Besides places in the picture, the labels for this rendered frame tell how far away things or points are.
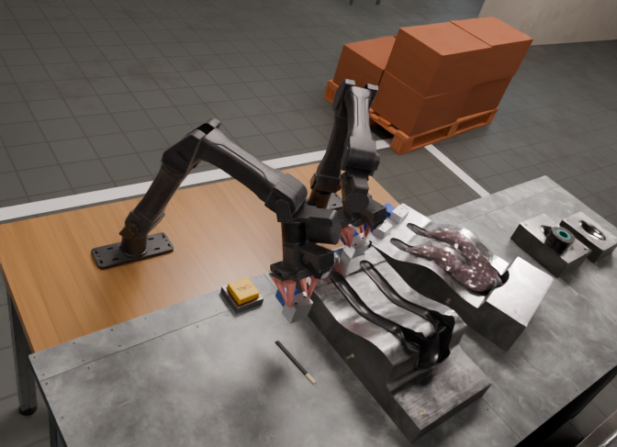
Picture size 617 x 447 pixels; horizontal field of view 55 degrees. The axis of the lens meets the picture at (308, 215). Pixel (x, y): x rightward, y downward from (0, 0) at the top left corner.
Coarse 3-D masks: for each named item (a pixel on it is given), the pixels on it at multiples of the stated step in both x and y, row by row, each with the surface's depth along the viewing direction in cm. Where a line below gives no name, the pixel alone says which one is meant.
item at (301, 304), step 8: (280, 296) 135; (296, 296) 133; (304, 296) 134; (296, 304) 132; (304, 304) 132; (288, 312) 133; (296, 312) 131; (304, 312) 134; (288, 320) 134; (296, 320) 134
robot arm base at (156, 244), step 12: (144, 240) 149; (156, 240) 156; (168, 240) 158; (96, 252) 149; (108, 252) 149; (120, 252) 150; (132, 252) 149; (144, 252) 151; (156, 252) 153; (168, 252) 156; (96, 264) 146; (108, 264) 146; (120, 264) 148
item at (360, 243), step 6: (354, 234) 158; (360, 234) 157; (342, 240) 158; (354, 240) 155; (360, 240) 156; (366, 240) 156; (354, 246) 154; (360, 246) 155; (366, 246) 157; (348, 252) 158; (354, 252) 155; (360, 252) 158
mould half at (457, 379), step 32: (320, 288) 147; (320, 320) 146; (352, 320) 141; (416, 320) 141; (352, 352) 139; (384, 352) 130; (416, 352) 133; (384, 384) 132; (416, 384) 135; (448, 384) 137; (480, 384) 140; (416, 416) 128; (448, 416) 135
